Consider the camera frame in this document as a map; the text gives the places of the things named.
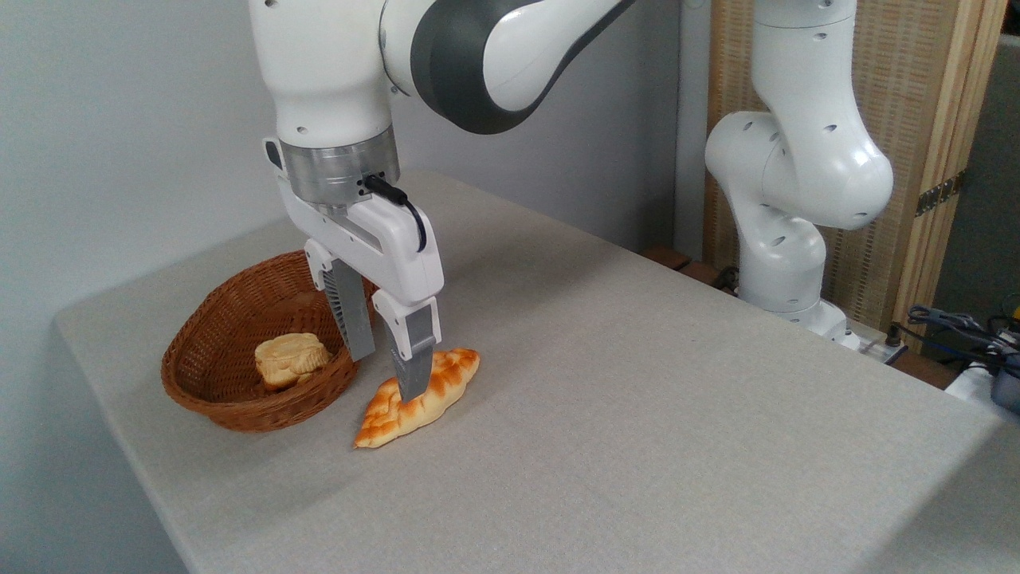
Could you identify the small pale round bread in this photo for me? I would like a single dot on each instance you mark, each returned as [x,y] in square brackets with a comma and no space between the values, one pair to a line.
[287,359]

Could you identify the white box with grey device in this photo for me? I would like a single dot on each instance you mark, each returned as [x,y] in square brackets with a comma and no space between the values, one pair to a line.
[984,391]

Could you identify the brown wicker basket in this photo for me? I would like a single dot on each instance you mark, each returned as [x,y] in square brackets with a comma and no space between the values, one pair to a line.
[215,359]

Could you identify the metal screen hinge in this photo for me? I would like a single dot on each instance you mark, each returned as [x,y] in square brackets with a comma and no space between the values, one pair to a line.
[939,194]

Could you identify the wooden woven folding screen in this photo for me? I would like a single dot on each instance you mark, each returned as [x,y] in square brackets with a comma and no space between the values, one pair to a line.
[900,80]

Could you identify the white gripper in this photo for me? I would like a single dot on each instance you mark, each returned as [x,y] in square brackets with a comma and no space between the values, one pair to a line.
[394,247]

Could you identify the long braided golden bread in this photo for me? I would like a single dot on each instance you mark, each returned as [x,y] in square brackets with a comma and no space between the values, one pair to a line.
[446,383]

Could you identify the dark grey partition panel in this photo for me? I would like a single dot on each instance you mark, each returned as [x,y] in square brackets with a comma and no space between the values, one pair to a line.
[984,199]

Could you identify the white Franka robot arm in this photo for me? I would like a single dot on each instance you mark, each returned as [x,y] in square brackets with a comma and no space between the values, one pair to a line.
[319,64]

